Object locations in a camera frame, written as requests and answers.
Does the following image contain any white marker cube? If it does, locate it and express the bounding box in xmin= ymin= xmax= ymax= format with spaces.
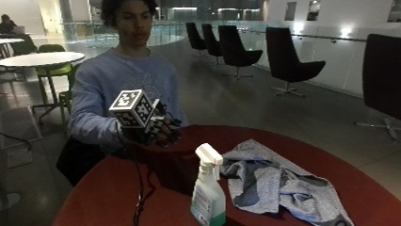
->
xmin=107 ymin=89 xmax=159 ymax=129

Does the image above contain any white spray bottle green liquid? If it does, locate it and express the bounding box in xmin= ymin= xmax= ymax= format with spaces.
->
xmin=189 ymin=142 xmax=226 ymax=226

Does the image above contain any the person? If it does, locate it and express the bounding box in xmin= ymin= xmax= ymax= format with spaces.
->
xmin=54 ymin=0 xmax=190 ymax=187

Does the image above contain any green chair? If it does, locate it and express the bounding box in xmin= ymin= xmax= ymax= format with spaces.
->
xmin=55 ymin=62 xmax=82 ymax=133
xmin=34 ymin=43 xmax=74 ymax=106

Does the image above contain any grey blue cloth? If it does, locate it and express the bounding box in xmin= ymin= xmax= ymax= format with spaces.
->
xmin=219 ymin=138 xmax=355 ymax=226

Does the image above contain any black swivel chair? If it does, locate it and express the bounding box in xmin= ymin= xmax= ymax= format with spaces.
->
xmin=183 ymin=22 xmax=208 ymax=58
xmin=263 ymin=26 xmax=327 ymax=98
xmin=216 ymin=24 xmax=263 ymax=80
xmin=352 ymin=33 xmax=401 ymax=143
xmin=199 ymin=23 xmax=223 ymax=67

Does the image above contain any glass railing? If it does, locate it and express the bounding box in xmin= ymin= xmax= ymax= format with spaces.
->
xmin=59 ymin=20 xmax=186 ymax=48

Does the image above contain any white round table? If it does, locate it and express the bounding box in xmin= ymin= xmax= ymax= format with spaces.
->
xmin=0 ymin=38 xmax=26 ymax=45
xmin=0 ymin=51 xmax=86 ymax=125

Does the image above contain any black glove cable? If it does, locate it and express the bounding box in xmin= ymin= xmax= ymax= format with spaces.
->
xmin=118 ymin=133 xmax=157 ymax=226

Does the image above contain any metal wall handrail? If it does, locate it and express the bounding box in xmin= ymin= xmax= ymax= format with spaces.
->
xmin=236 ymin=28 xmax=368 ymax=44

